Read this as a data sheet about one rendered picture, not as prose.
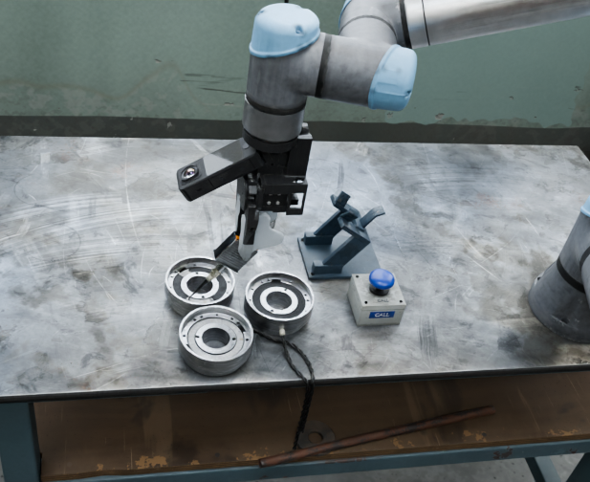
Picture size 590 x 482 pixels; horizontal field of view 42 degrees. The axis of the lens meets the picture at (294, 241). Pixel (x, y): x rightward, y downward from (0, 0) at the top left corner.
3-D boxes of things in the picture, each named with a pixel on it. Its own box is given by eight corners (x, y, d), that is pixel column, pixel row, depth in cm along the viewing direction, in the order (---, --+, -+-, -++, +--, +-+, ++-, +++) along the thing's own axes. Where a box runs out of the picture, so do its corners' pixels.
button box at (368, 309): (357, 326, 120) (363, 304, 117) (346, 294, 125) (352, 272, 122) (406, 324, 122) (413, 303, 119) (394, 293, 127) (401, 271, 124)
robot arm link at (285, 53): (325, 36, 85) (248, 22, 85) (310, 121, 92) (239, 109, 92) (330, 7, 91) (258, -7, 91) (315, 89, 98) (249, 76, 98)
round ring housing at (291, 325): (240, 289, 123) (242, 270, 120) (305, 289, 125) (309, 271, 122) (245, 339, 115) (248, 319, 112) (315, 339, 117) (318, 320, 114)
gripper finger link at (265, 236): (281, 272, 109) (289, 217, 104) (239, 273, 108) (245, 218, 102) (277, 257, 112) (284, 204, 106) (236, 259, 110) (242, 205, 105)
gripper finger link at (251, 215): (255, 251, 104) (262, 195, 99) (244, 251, 104) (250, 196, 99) (250, 230, 108) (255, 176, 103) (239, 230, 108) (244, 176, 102)
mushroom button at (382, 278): (366, 307, 120) (373, 284, 117) (360, 289, 123) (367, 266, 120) (391, 307, 121) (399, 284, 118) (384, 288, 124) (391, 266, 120)
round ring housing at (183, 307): (150, 294, 119) (150, 274, 116) (202, 265, 125) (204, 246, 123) (194, 334, 114) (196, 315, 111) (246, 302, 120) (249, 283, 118)
